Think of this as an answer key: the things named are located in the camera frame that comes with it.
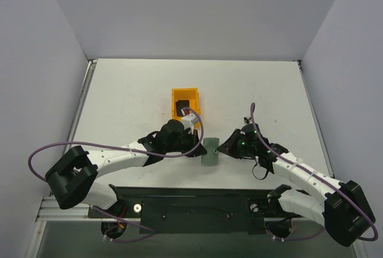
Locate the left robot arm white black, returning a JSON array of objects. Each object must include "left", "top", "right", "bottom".
[{"left": 45, "top": 120, "right": 207, "bottom": 217}]

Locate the black credit card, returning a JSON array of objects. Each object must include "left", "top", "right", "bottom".
[{"left": 175, "top": 99, "right": 190, "bottom": 117}]

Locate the aluminium rail frame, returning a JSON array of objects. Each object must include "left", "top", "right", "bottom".
[{"left": 25, "top": 59, "right": 360, "bottom": 258}]

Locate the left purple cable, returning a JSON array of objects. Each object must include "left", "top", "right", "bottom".
[{"left": 28, "top": 107, "right": 205, "bottom": 243}]

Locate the purple cable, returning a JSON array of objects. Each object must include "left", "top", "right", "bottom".
[
  {"left": 250, "top": 102, "right": 378, "bottom": 243},
  {"left": 28, "top": 107, "right": 205, "bottom": 243}
]

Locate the yellow plastic bin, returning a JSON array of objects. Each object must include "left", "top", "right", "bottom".
[{"left": 171, "top": 88, "right": 201, "bottom": 125}]

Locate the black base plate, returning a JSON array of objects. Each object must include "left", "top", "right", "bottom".
[{"left": 83, "top": 186, "right": 305, "bottom": 236}]

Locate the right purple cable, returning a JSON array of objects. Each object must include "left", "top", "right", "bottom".
[{"left": 250, "top": 102, "right": 378, "bottom": 243}]

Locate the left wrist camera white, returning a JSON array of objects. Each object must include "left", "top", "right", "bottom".
[{"left": 181, "top": 113, "right": 199, "bottom": 131}]

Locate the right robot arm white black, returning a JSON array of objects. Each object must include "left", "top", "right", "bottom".
[{"left": 217, "top": 124, "right": 376, "bottom": 247}]

